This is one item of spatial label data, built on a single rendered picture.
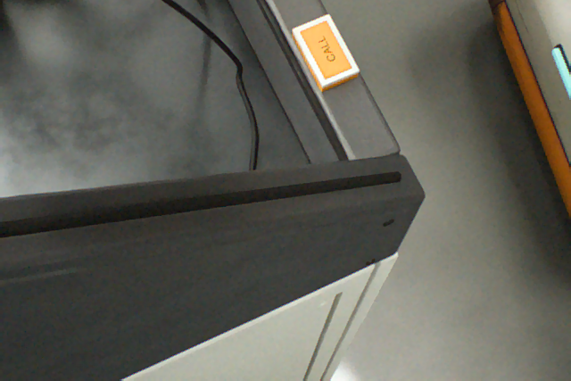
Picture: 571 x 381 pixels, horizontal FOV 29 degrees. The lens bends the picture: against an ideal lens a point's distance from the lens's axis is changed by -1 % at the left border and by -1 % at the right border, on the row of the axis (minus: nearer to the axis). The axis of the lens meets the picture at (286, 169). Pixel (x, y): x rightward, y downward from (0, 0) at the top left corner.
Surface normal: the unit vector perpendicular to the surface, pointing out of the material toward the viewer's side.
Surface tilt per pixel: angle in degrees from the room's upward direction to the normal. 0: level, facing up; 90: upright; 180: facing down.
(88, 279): 90
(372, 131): 0
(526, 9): 90
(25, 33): 0
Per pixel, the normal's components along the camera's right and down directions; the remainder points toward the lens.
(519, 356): 0.04, -0.33
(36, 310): 0.43, 0.86
